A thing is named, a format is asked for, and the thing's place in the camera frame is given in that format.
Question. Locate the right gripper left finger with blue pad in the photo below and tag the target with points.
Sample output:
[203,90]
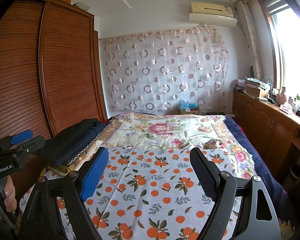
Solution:
[90,173]

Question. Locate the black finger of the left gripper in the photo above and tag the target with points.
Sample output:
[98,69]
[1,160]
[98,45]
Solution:
[30,147]

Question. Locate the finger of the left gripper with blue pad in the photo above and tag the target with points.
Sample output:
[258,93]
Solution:
[21,137]

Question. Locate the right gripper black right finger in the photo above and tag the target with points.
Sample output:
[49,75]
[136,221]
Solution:
[215,183]

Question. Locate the person's left hand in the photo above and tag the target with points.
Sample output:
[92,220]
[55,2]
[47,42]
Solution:
[9,191]

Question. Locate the folded cream garment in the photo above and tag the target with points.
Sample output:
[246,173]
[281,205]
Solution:
[78,159]

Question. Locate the folded patterned dark garment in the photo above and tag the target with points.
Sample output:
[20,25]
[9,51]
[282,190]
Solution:
[84,153]

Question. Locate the folded mustard yellow garment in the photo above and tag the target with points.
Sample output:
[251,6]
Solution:
[62,170]

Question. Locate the folded navy garment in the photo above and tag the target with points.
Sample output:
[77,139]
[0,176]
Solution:
[70,141]

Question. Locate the dark blue blanket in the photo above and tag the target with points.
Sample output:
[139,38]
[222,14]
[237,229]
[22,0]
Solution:
[276,192]

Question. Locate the orange fruit print sheet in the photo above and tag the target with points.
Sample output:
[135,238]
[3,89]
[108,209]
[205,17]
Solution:
[148,194]

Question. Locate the brown wooden louvered wardrobe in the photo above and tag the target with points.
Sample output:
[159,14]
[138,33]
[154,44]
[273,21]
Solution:
[50,74]

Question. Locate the brown wooden sideboard cabinet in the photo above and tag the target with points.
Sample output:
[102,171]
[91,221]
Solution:
[273,133]

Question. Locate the floral quilt bedspread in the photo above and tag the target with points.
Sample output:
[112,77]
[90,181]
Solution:
[210,133]

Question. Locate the blue tissue box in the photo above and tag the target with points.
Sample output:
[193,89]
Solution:
[188,108]

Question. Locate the stack of books and papers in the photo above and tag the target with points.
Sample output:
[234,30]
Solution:
[252,87]

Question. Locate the pink bottle on sideboard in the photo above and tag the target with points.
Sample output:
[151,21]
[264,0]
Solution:
[281,96]

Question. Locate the sheer circle pattern curtain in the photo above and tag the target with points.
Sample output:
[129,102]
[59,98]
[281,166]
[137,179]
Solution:
[155,72]

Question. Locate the tied beige window curtain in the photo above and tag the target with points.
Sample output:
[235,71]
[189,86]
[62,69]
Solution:
[250,33]

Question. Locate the beige wall air conditioner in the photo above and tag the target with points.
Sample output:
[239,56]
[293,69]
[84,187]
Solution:
[212,14]

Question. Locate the window with wooden frame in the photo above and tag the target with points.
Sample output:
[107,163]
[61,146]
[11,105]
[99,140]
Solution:
[284,27]

